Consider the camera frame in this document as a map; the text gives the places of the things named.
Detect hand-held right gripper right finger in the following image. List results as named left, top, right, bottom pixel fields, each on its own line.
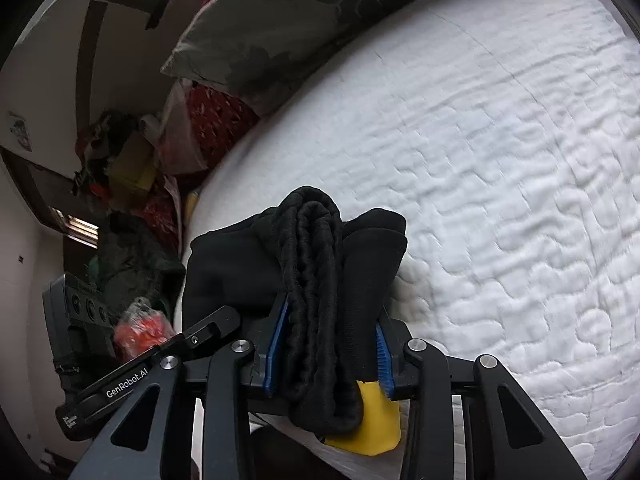
left=375, top=317, right=588, bottom=480

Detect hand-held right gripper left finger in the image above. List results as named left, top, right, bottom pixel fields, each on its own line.
left=67, top=292, right=291, bottom=480

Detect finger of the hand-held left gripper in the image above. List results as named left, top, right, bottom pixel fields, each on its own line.
left=180, top=306, right=242, bottom=356

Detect black pants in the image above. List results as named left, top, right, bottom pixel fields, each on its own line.
left=181, top=186, right=408, bottom=436

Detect orange plastic bag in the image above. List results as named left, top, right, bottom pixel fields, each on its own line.
left=114, top=297, right=173, bottom=363

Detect yellow cloth piece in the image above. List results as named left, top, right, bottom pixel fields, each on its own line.
left=325, top=380, right=401, bottom=457

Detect black box with round holes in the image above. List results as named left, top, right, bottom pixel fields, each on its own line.
left=42, top=272, right=118, bottom=361

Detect dark green cloth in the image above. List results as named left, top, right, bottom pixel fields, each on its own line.
left=87, top=210, right=187, bottom=321

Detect yellow cardboard box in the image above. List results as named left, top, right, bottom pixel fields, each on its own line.
left=109, top=135, right=159, bottom=192

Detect clear plastic bag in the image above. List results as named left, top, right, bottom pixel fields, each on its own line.
left=154, top=80, right=211, bottom=177

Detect red patterned blanket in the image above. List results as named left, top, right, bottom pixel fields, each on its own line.
left=185, top=85, right=261, bottom=173

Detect white quilted bed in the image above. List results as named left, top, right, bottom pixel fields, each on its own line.
left=182, top=0, right=640, bottom=480

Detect grey floral pillow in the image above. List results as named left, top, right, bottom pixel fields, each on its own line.
left=160, top=0, right=506, bottom=116

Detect wall sticker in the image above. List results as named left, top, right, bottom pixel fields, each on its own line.
left=5, top=110, right=34, bottom=154

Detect dark wooden door frame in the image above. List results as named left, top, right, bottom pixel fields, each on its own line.
left=75, top=0, right=108, bottom=153

